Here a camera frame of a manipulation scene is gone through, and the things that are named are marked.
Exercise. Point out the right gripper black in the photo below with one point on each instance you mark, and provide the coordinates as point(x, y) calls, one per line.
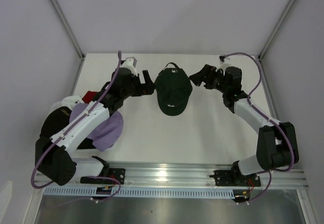
point(205, 75)

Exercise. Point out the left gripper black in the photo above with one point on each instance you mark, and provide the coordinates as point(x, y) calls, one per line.
point(146, 88)

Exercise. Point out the dark green baseball cap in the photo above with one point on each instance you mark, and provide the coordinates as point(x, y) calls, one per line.
point(173, 90)

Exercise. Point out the red LA baseball cap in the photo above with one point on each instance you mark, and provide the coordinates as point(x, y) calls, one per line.
point(88, 97)

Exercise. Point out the lilac baseball cap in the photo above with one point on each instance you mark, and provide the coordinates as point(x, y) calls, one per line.
point(105, 135)

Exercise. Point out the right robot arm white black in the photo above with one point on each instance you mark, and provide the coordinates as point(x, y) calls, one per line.
point(277, 147)

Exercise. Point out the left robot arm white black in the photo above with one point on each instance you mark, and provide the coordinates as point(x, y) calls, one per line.
point(53, 155)

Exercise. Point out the white baseball cap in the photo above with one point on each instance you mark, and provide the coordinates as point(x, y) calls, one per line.
point(69, 102)

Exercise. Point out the black baseball cap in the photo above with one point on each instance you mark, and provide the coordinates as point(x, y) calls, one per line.
point(55, 122)

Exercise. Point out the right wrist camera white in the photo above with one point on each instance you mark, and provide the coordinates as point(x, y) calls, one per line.
point(224, 62)

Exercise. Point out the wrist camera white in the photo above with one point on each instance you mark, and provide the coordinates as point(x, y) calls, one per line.
point(130, 64)
point(224, 62)

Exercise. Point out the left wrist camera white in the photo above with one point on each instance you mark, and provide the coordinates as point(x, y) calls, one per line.
point(130, 64)

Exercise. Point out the aluminium mounting rail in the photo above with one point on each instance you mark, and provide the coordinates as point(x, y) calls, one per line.
point(163, 175)

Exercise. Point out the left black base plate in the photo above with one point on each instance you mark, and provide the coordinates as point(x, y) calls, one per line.
point(106, 178)

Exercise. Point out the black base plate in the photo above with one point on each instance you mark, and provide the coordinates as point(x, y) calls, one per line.
point(231, 178)
point(106, 178)

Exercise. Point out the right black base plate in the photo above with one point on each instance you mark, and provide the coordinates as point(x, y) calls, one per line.
point(231, 178)

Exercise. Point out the white slotted cable duct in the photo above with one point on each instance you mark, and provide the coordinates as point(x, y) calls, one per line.
point(140, 192)

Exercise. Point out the right aluminium corner post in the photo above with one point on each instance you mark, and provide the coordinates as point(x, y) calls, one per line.
point(286, 12)

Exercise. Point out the aluminium corner post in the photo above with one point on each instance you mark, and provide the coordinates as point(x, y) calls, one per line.
point(286, 12)
point(66, 27)

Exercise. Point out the left aluminium corner post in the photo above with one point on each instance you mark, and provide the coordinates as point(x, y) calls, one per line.
point(66, 27)

